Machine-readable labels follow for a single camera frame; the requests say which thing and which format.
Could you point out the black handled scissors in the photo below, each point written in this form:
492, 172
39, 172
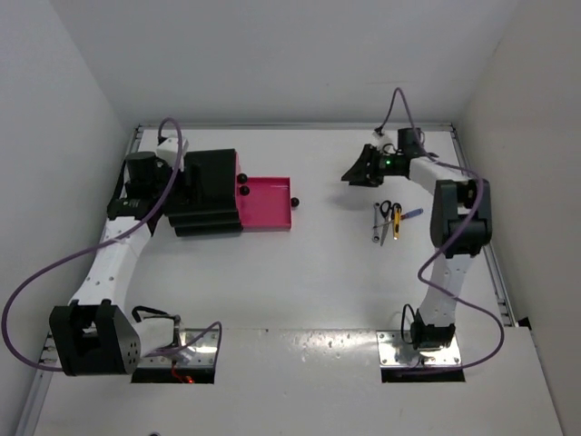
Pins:
385, 211

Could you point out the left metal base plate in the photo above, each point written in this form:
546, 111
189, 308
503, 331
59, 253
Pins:
198, 356

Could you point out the pink top drawer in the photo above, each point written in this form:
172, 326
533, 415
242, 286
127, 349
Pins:
269, 205

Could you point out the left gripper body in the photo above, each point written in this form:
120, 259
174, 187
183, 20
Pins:
165, 173

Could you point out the black drawer cabinet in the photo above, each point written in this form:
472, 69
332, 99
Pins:
219, 183

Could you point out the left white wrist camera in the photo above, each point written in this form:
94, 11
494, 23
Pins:
168, 151

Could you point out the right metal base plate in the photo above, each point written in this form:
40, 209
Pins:
396, 353

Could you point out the silver ratchet wrench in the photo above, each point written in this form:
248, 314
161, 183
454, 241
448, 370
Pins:
375, 231

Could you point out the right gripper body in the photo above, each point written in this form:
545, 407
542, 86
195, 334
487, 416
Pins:
388, 165

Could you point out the metal base plate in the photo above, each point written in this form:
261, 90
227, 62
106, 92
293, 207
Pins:
396, 353
198, 356

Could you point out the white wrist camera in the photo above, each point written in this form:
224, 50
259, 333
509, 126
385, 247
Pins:
382, 141
168, 151

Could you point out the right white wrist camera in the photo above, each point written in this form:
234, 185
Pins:
382, 141

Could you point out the yellow utility knife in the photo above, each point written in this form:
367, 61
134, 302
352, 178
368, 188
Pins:
395, 219

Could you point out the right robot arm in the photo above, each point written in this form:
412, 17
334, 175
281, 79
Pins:
460, 223

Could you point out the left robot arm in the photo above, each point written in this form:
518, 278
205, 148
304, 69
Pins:
94, 334

